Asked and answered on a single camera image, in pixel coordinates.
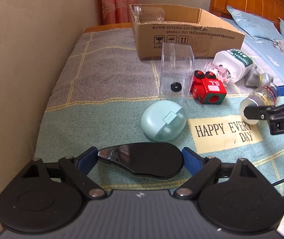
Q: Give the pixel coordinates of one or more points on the grey animal figurine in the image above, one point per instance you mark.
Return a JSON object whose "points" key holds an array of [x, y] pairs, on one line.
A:
{"points": [[253, 78]]}

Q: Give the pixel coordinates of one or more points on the wooden bed frame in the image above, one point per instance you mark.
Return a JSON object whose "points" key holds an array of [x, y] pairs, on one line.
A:
{"points": [[107, 27]]}

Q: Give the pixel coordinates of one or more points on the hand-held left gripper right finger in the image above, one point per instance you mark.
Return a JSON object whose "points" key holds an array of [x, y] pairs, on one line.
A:
{"points": [[193, 160]]}

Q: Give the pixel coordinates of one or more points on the blue flower print pillow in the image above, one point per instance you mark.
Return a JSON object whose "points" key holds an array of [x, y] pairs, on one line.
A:
{"points": [[251, 22]]}

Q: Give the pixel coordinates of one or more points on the cardboard box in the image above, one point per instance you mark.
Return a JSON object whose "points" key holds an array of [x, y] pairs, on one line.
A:
{"points": [[181, 38]]}

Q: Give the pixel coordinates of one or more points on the checked grey and teal blanket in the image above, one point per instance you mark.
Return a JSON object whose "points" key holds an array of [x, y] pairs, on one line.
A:
{"points": [[107, 92]]}

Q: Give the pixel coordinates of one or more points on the white bottle with green label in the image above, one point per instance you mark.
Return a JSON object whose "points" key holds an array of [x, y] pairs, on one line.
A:
{"points": [[231, 66]]}

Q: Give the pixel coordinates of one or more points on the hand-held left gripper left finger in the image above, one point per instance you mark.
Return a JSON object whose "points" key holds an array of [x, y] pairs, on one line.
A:
{"points": [[86, 159]]}

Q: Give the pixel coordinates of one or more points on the blue leaf print bedsheet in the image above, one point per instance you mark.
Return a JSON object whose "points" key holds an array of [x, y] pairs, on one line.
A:
{"points": [[264, 52]]}

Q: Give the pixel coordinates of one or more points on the clear plastic box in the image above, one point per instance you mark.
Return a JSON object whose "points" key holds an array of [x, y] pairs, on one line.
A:
{"points": [[176, 64]]}

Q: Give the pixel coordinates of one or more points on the clear jar with grey lid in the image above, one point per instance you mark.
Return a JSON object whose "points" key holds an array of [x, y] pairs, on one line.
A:
{"points": [[149, 13]]}

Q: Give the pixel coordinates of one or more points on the red cube toy car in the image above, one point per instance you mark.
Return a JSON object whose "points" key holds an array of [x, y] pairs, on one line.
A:
{"points": [[208, 89]]}

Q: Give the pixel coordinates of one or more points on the mint green earbuds case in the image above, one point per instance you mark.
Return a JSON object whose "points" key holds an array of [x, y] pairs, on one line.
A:
{"points": [[163, 123]]}

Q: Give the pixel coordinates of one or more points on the black glossy oval case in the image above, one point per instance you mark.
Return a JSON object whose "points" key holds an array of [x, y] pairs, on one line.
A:
{"points": [[144, 160]]}

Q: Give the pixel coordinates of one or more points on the jar of gold beads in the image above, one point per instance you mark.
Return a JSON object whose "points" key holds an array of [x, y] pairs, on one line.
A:
{"points": [[264, 97]]}

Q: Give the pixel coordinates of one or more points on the pink patterned curtain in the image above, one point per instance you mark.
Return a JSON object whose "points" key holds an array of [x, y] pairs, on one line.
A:
{"points": [[117, 2]]}

